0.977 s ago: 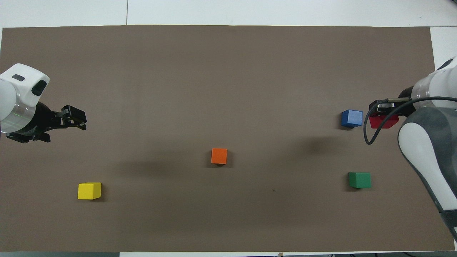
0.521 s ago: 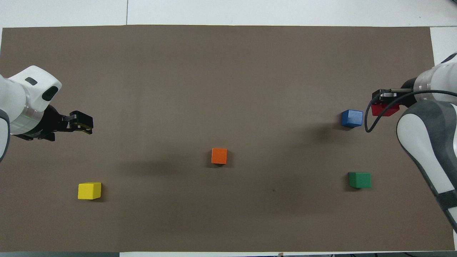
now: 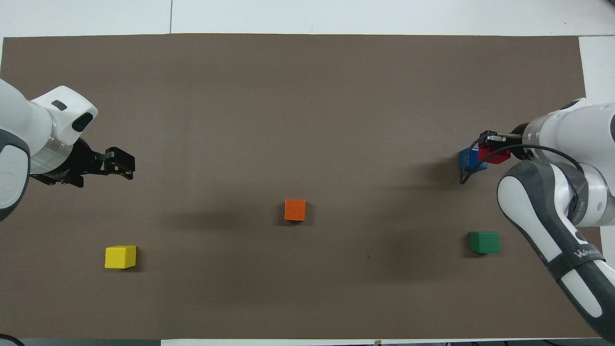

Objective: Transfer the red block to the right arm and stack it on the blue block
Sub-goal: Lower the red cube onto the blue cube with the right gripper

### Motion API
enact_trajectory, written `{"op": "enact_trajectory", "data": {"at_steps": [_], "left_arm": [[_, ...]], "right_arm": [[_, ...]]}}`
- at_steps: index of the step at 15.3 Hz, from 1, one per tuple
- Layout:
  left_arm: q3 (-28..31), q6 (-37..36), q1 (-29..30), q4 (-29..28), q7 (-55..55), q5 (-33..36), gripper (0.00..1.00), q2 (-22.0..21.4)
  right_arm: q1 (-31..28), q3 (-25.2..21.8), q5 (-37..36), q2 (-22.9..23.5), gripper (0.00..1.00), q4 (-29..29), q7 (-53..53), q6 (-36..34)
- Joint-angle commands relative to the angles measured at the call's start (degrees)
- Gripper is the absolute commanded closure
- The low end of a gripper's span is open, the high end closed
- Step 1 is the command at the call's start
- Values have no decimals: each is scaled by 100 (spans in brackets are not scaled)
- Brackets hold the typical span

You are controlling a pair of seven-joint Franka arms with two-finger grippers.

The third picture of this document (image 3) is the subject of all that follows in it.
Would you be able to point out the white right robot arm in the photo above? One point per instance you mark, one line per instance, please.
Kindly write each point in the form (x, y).
(576, 158)

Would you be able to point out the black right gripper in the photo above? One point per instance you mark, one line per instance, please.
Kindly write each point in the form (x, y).
(521, 144)

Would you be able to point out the brown table mat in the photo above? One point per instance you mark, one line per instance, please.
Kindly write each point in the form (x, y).
(307, 96)

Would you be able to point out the orange wooden block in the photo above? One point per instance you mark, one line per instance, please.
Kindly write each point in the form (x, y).
(295, 210)

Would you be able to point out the yellow wooden block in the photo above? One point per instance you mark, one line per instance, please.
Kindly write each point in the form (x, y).
(120, 257)

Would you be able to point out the red wooden block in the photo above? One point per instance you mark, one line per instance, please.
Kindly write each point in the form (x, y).
(495, 154)

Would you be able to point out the green wooden block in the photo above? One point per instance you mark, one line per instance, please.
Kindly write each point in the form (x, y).
(484, 242)

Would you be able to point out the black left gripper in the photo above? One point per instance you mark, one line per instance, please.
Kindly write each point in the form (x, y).
(74, 161)

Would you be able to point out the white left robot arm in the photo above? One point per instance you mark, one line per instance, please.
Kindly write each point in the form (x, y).
(29, 129)

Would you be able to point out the blue wooden block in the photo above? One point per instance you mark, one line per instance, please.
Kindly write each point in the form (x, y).
(467, 159)

